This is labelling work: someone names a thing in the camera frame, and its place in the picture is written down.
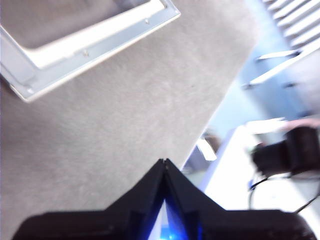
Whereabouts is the oven door with beige handle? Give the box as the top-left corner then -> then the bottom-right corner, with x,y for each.
0,0 -> 182,104

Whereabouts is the white metal frame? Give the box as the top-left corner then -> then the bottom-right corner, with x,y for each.
240,49 -> 320,90

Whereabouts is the black cable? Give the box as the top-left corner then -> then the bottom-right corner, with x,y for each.
248,172 -> 320,215

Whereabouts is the black device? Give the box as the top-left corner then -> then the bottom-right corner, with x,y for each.
251,125 -> 320,176

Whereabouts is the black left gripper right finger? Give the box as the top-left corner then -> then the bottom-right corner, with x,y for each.
165,158 -> 316,240

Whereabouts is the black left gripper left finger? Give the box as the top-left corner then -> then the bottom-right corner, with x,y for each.
11,158 -> 166,240

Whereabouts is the grey corrugated panel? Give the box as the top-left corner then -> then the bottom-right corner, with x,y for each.
262,0 -> 320,49

